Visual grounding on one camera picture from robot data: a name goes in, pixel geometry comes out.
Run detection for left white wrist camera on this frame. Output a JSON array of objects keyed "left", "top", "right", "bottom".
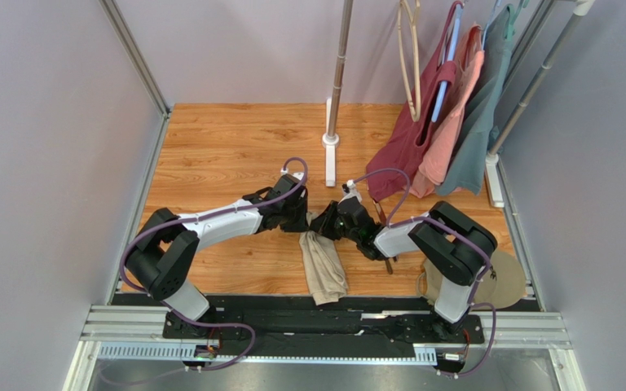
[{"left": 280, "top": 169, "right": 305, "bottom": 181}]

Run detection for aluminium frame rail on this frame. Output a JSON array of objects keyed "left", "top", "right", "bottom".
[{"left": 64, "top": 305, "right": 586, "bottom": 390}]

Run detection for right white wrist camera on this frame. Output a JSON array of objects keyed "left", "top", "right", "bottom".
[{"left": 342, "top": 179, "right": 362, "bottom": 202}]

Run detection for maroon tank top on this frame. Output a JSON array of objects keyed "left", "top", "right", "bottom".
[{"left": 366, "top": 2, "right": 457, "bottom": 201}]

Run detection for right aluminium corner post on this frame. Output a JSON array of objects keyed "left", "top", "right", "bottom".
[{"left": 495, "top": 0, "right": 556, "bottom": 124}]

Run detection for right white rack foot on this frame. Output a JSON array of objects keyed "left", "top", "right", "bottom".
[{"left": 485, "top": 154, "right": 505, "bottom": 209}]

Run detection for rack pole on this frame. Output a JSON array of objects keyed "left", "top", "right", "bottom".
[
  {"left": 325, "top": 0, "right": 354, "bottom": 142},
  {"left": 487, "top": 0, "right": 595, "bottom": 162}
]

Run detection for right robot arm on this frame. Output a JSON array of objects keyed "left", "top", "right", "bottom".
[{"left": 310, "top": 197, "right": 498, "bottom": 332}]

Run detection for left aluminium corner post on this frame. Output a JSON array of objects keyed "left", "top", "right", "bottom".
[{"left": 99, "top": 0, "right": 171, "bottom": 117}]

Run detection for teal shirt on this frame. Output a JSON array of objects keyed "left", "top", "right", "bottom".
[{"left": 436, "top": 4, "right": 519, "bottom": 196}]

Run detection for beige wooden hanger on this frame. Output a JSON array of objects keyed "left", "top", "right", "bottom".
[{"left": 396, "top": 0, "right": 422, "bottom": 122}]

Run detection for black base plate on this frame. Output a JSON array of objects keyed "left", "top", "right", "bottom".
[{"left": 112, "top": 294, "right": 542, "bottom": 360}]

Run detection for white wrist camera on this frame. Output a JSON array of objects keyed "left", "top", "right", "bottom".
[
  {"left": 280, "top": 169, "right": 305, "bottom": 181},
  {"left": 342, "top": 179, "right": 362, "bottom": 202}
]

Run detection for blue hanger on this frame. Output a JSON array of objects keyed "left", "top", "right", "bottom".
[{"left": 430, "top": 1, "right": 464, "bottom": 123}]

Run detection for right rack pole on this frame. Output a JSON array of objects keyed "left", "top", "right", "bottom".
[{"left": 487, "top": 0, "right": 595, "bottom": 162}]

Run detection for aluminium corner post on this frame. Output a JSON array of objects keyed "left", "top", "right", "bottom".
[
  {"left": 99, "top": 0, "right": 171, "bottom": 117},
  {"left": 495, "top": 0, "right": 556, "bottom": 124}
]

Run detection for beige baseball cap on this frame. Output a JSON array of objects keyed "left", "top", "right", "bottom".
[{"left": 415, "top": 250, "right": 526, "bottom": 309}]

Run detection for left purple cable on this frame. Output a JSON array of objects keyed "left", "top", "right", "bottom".
[{"left": 119, "top": 156, "right": 257, "bottom": 372}]

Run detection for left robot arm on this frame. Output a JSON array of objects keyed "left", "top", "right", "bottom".
[{"left": 120, "top": 172, "right": 307, "bottom": 328}]

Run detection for pink shirt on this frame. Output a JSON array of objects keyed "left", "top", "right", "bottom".
[{"left": 409, "top": 24, "right": 485, "bottom": 198}]

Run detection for left rack pole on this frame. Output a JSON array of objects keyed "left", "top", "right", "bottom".
[{"left": 325, "top": 0, "right": 354, "bottom": 142}]

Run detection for beige cloth napkin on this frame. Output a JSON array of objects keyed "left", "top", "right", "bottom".
[{"left": 298, "top": 231, "right": 349, "bottom": 306}]

